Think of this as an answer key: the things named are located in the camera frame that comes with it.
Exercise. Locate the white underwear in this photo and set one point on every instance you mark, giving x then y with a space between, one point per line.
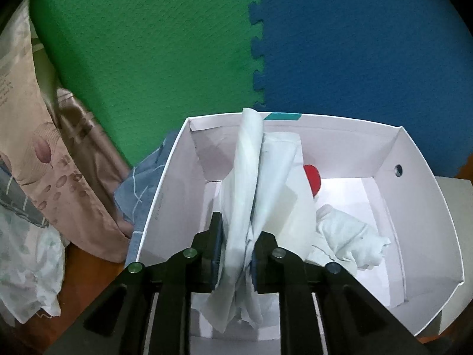
258 192

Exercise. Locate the blue plaid cloth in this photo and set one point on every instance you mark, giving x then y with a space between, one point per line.
140 188

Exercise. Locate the green foam mat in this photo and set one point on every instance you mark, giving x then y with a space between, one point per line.
147 44

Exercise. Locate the white cardboard box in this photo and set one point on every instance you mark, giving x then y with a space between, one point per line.
425 229

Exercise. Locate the grey plaid bedding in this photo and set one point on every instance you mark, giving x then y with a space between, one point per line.
18 196

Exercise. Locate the brown satin cloth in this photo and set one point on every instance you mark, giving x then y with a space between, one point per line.
96 144

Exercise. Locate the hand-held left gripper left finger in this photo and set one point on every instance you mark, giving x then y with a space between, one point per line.
216 251

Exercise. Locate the blue foam mat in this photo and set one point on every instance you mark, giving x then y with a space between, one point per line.
369 44

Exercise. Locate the white floral quilt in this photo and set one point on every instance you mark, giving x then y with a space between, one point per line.
29 266

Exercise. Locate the red underwear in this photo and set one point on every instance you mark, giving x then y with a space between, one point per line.
313 179

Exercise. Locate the white garment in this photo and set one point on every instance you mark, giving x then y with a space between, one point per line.
347 236

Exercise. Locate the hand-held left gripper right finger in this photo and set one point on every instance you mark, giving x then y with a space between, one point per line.
255 266

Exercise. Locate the beige printed quilt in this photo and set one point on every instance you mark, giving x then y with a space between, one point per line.
44 137

